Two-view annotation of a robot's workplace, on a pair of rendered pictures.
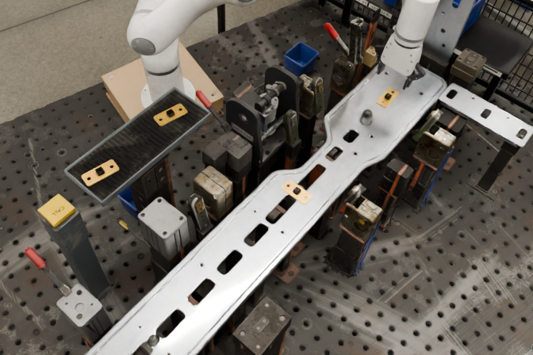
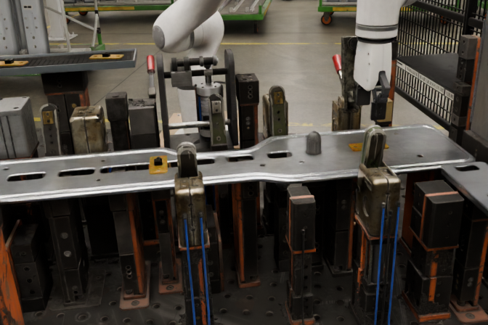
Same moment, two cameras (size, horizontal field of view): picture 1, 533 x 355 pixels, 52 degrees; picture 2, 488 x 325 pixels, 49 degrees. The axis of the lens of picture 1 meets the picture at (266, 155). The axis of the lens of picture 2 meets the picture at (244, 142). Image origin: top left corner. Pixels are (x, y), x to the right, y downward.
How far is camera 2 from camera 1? 1.27 m
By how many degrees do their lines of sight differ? 47
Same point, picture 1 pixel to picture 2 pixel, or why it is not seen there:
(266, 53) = not seen: hidden behind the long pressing
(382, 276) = not seen: outside the picture
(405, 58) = (364, 60)
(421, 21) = not seen: outside the picture
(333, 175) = (213, 169)
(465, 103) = (477, 179)
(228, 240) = (51, 166)
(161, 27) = (172, 17)
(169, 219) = (9, 105)
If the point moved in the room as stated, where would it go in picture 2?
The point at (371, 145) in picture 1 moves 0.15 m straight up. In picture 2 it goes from (290, 166) to (290, 98)
